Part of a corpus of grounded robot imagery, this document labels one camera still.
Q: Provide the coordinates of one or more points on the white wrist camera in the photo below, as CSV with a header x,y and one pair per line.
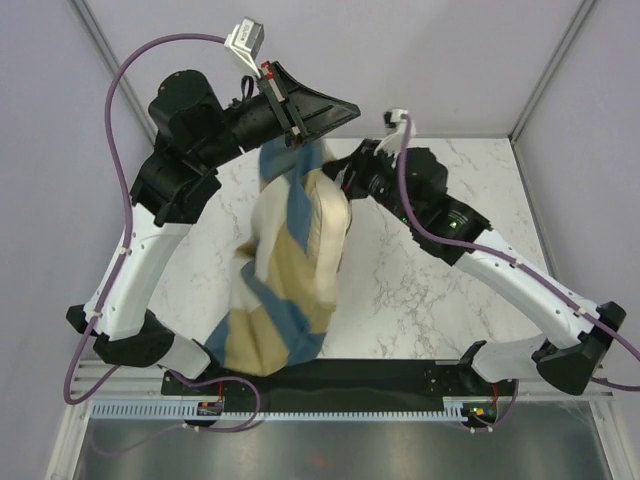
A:
x,y
399,130
244,43

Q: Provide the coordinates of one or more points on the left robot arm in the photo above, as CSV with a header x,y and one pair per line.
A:
x,y
196,136

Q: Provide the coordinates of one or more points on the right aluminium frame post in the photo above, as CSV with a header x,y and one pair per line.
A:
x,y
561,49

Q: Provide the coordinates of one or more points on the aluminium frame post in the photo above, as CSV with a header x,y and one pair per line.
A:
x,y
561,49
106,53

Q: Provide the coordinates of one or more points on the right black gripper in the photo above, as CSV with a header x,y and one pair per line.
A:
x,y
363,158

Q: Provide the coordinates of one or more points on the left aluminium frame post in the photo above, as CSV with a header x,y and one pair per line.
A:
x,y
106,53

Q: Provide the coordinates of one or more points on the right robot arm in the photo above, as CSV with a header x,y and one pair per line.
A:
x,y
575,333

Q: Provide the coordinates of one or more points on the cream bear print pillow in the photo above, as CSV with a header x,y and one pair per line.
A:
x,y
330,222

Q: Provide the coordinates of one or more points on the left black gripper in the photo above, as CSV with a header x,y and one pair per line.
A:
x,y
301,111

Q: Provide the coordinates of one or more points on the blue beige checked pillowcase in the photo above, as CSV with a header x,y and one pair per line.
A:
x,y
274,320

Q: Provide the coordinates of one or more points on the white slotted cable duct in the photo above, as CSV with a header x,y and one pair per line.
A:
x,y
193,410

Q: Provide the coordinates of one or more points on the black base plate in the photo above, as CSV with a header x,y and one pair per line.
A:
x,y
340,385

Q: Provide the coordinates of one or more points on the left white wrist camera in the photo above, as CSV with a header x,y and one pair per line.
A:
x,y
244,43

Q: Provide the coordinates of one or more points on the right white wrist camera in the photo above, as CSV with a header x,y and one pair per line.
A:
x,y
399,130

